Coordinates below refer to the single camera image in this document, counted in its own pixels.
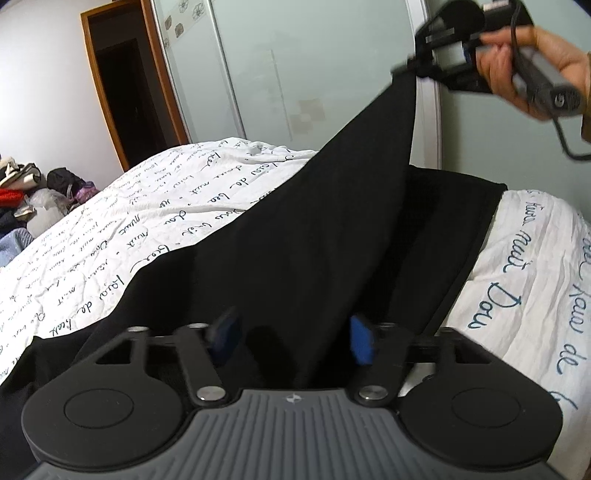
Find blue blanket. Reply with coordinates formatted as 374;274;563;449
0;228;34;268

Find wooden door frame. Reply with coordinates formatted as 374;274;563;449
80;1;189;171

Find person's right hand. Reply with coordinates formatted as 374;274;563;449
475;25;591;122

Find black pants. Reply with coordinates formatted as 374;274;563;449
1;74;506;479

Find pile of clothes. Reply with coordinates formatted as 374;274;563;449
1;157;99;239

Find black cable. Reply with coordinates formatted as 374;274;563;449
507;0;591;163

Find red knit garment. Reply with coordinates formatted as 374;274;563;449
0;188;25;209

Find frosted glass wardrobe door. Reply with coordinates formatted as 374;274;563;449
145;0;428;150

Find white script-print bed sheet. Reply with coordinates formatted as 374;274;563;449
1;138;590;479

